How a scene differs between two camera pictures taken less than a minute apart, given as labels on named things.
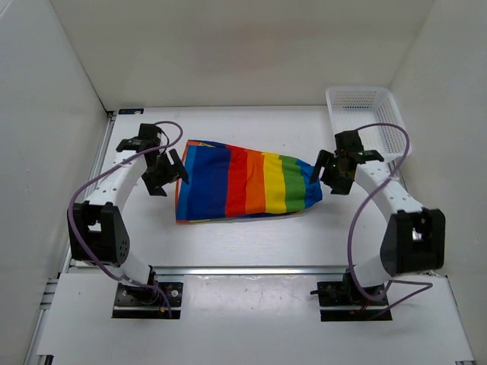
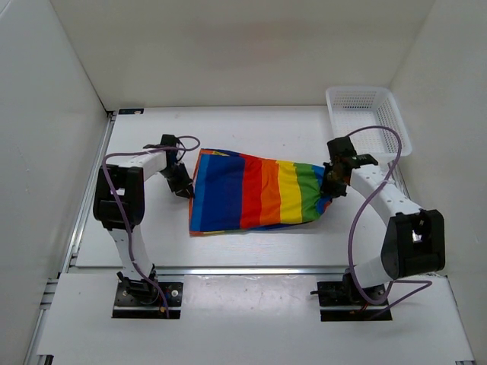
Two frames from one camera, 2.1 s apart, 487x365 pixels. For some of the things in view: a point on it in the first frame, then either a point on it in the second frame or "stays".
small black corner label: (137, 111) stays
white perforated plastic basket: (352, 107) stays
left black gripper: (153, 185) to (180, 188)
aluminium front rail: (254, 271) stays
